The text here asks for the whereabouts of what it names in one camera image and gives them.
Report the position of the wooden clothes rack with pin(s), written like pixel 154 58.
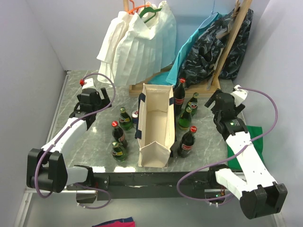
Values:
pixel 206 88

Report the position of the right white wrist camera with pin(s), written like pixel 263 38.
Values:
pixel 239 95

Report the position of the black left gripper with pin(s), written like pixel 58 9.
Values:
pixel 103 102

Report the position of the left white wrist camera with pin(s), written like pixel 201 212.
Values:
pixel 87 83

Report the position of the silver beverage can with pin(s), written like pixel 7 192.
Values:
pixel 135 117

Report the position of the orange hanger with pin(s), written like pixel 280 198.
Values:
pixel 134 8

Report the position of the blue wire hanger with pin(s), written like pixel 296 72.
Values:
pixel 211 13

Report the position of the dark patterned garment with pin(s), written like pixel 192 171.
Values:
pixel 199 62

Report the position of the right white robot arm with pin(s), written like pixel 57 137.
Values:
pixel 259 193

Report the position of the front right cola bottle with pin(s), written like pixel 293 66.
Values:
pixel 187 142

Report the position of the black base beam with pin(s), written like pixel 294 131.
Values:
pixel 140 185

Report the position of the green cloth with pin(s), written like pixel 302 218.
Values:
pixel 258 145

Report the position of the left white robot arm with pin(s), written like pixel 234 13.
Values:
pixel 46 167

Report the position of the teal shirt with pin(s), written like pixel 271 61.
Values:
pixel 170 77

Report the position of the front left cola bottle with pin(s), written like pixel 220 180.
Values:
pixel 118 134

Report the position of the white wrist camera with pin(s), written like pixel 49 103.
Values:
pixel 239 95
pixel 87 83

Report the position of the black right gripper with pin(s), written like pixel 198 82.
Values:
pixel 212 99

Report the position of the pink and blue cloth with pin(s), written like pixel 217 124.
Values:
pixel 122 222

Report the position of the back cola glass bottle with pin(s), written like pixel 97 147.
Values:
pixel 179 96

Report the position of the cream canvas tote bag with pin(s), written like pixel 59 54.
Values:
pixel 155 130

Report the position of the white pleated garment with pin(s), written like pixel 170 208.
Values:
pixel 135 47

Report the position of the green bottle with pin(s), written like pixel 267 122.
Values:
pixel 125 120
pixel 185 119
pixel 193 103
pixel 119 153

